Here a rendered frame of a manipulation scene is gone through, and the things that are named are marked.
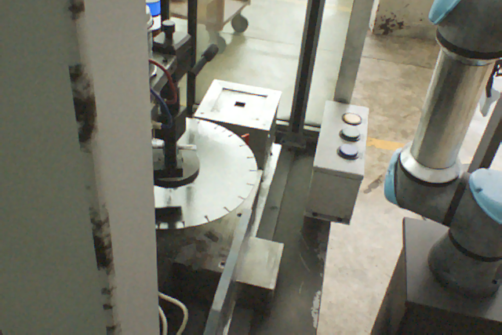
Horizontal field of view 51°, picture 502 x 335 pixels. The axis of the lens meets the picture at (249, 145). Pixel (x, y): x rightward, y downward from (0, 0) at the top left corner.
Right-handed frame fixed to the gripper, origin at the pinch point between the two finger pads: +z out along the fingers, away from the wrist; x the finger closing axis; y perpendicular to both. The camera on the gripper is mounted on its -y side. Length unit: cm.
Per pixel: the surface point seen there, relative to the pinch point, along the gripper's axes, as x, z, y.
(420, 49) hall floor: 167, 91, 168
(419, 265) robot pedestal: -29.0, 16.3, -33.8
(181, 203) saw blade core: -12, -4, -81
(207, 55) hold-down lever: -9, -30, -76
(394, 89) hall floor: 128, 91, 112
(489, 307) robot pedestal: -43, 16, -28
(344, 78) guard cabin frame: 13.5, -5.3, -28.3
